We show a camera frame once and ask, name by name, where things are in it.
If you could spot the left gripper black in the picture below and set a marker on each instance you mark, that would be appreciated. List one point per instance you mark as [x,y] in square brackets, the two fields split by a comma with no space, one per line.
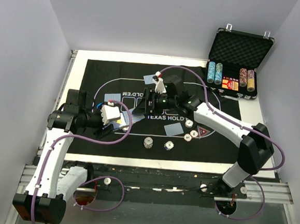
[99,132]

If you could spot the black poker felt mat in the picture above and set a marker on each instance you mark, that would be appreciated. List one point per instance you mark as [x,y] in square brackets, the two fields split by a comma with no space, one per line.
[127,79]

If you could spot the white table board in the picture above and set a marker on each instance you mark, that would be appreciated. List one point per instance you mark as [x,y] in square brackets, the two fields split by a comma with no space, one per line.
[250,110]

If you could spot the red card deck in case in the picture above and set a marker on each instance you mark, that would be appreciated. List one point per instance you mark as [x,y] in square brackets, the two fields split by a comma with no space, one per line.
[230,83]

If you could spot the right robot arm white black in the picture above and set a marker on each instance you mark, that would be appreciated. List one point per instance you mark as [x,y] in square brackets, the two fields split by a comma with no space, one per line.
[253,141]

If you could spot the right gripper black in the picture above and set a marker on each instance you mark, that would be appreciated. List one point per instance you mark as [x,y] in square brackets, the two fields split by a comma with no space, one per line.
[142,108]

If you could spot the light blue chip row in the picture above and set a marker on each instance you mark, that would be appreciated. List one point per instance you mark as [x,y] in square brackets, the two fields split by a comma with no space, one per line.
[211,72]

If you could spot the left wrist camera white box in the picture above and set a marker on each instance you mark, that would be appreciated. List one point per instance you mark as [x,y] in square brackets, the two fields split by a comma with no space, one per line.
[110,114]

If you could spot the purple yellow chip row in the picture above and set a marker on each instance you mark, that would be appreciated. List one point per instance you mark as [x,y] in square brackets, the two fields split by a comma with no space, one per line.
[250,80]

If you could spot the blue white chip stack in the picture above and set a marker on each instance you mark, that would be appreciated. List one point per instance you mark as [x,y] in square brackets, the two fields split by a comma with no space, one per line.
[169,145]

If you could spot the blue yellow card box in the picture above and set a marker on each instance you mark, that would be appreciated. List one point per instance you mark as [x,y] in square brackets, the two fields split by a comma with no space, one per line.
[120,124]

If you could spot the red triangle mat logo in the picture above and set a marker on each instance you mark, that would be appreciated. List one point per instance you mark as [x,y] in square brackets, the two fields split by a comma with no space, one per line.
[202,132]

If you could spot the red chip row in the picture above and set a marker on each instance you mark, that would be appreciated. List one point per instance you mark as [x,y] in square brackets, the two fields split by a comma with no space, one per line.
[243,77]

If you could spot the teal chip row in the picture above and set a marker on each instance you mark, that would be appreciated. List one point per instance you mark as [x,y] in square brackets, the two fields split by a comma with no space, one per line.
[218,73]

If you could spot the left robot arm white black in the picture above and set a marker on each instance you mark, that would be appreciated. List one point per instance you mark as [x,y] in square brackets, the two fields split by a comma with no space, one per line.
[46,195]

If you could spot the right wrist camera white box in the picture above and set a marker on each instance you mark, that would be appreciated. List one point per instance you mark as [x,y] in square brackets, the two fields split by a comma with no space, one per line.
[159,85]

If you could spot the aluminium mounting rail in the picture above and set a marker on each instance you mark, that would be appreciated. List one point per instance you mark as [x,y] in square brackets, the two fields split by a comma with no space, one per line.
[275,193]

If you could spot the grey white chip stack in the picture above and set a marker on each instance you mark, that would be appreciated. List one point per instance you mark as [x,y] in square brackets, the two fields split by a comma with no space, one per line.
[148,142]

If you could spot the black aluminium chip case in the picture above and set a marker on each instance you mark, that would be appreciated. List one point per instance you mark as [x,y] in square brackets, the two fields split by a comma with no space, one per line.
[236,50]

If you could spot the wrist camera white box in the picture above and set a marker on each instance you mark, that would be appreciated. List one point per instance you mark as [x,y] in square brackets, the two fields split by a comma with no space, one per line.
[110,114]
[159,85]

